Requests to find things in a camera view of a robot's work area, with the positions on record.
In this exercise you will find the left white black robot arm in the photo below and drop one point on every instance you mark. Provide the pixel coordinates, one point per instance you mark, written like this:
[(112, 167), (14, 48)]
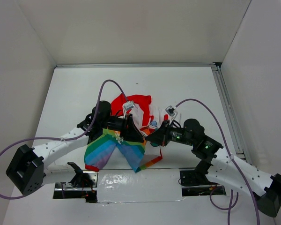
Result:
[(27, 169)]

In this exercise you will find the colourful rainbow children's jacket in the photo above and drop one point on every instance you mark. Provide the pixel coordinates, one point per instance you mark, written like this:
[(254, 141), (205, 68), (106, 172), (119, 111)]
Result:
[(146, 118)]

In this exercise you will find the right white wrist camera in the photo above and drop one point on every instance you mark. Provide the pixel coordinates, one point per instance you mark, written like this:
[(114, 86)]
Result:
[(172, 112)]

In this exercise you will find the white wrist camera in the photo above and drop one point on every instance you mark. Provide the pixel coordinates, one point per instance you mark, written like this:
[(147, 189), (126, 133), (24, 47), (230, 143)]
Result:
[(172, 112), (127, 106)]

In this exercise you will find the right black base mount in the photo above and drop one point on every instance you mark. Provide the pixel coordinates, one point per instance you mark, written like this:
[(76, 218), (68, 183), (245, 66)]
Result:
[(195, 183)]

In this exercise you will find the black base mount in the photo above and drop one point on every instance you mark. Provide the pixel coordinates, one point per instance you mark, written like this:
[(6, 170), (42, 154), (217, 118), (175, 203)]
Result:
[(82, 185), (195, 183)]

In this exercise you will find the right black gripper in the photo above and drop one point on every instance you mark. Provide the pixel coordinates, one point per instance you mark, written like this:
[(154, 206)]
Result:
[(161, 136)]

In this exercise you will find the aluminium frame rail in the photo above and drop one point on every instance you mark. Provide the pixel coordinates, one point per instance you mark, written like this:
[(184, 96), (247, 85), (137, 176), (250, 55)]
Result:
[(197, 90)]

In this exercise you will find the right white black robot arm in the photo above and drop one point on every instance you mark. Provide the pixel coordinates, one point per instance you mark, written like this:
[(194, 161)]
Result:
[(217, 166)]

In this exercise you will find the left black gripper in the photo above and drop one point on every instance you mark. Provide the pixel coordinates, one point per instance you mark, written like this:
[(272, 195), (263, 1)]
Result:
[(131, 133)]

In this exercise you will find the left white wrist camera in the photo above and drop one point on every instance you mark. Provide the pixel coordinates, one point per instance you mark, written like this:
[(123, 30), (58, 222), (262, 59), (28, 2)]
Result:
[(127, 106)]

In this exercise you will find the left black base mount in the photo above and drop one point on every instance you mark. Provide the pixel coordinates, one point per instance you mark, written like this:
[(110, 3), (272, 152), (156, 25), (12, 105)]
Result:
[(82, 185)]

